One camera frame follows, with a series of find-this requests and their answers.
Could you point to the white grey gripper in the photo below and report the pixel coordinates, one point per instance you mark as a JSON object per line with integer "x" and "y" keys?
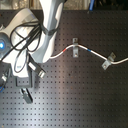
{"x": 23, "y": 73}

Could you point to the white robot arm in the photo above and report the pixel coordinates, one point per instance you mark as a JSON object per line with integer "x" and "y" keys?
{"x": 25, "y": 41}

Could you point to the black perforated breadboard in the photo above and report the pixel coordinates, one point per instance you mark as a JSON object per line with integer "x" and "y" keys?
{"x": 86, "y": 84}

